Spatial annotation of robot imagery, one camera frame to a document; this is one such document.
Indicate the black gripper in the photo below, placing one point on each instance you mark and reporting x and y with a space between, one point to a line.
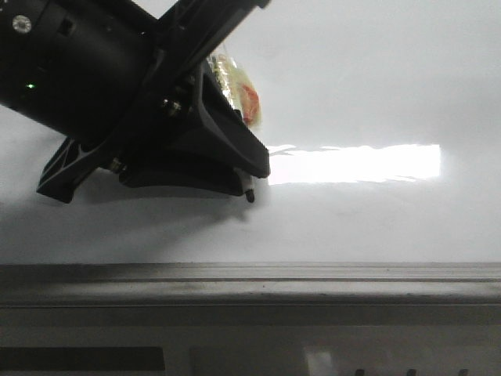
179 130

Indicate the black and white whiteboard marker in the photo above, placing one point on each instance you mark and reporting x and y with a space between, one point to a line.
238 91

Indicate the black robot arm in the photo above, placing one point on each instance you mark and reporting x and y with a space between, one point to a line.
131 93

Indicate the black label strip below board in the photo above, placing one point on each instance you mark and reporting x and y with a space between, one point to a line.
82 359

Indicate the white whiteboard with aluminium frame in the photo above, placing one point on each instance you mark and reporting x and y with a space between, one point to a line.
383 123

